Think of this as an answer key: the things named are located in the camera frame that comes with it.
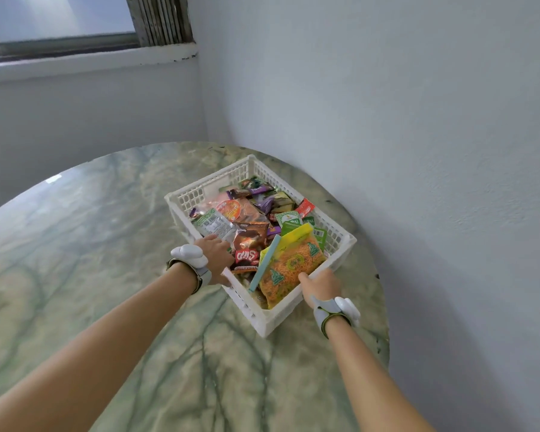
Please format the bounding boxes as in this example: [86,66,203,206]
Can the person's left hand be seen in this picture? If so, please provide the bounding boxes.
[193,235,235,287]

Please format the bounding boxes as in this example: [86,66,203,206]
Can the person's right hand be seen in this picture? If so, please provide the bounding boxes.
[298,269,343,310]

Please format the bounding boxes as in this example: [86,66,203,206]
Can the white plastic lattice basket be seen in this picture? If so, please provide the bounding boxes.
[164,154,357,339]

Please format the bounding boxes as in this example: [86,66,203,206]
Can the person's right forearm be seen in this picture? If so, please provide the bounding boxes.
[326,316,435,432]

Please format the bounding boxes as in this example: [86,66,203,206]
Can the person's left forearm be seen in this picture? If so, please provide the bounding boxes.
[0,263,203,432]

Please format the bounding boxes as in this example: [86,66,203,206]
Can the yellow noodle snack packet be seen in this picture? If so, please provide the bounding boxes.
[257,222,327,310]

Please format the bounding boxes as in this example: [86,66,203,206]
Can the brown chocolate snack packet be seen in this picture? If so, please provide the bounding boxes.
[231,221,271,273]

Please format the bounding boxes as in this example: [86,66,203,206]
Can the white left wrist tracker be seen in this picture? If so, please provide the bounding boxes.
[166,244,212,294]

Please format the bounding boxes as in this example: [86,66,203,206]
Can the white wrist tracker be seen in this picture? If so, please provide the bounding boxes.
[166,244,212,294]
[312,296,362,340]

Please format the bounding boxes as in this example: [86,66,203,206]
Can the light blue flat packet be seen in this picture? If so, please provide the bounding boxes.
[248,234,282,293]

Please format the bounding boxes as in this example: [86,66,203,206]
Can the white right wrist tracker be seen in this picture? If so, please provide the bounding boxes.
[312,296,362,340]

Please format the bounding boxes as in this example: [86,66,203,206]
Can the clear green white packet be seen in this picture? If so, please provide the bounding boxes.
[191,208,237,244]

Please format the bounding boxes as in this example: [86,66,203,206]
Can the green white sachet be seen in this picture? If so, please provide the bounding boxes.
[275,211,303,231]

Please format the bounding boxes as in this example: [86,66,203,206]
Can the orange snack packet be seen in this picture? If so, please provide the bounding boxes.
[215,198,269,225]

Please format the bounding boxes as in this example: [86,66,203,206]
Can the dark olive snack packet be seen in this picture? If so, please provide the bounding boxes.
[270,191,296,213]

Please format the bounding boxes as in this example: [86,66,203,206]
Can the purple candy packet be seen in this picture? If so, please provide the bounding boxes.
[251,193,278,215]

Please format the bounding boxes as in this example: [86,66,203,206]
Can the purple green snack packet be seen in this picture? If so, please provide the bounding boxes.
[238,176,275,197]

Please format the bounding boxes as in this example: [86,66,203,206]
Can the white window sill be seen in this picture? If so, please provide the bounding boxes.
[0,43,200,84]

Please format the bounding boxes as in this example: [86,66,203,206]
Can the grey louvre slats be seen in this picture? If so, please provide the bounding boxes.
[125,0,195,47]

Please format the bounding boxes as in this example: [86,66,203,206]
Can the glass window with frame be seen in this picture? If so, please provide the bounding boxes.
[0,0,141,64]

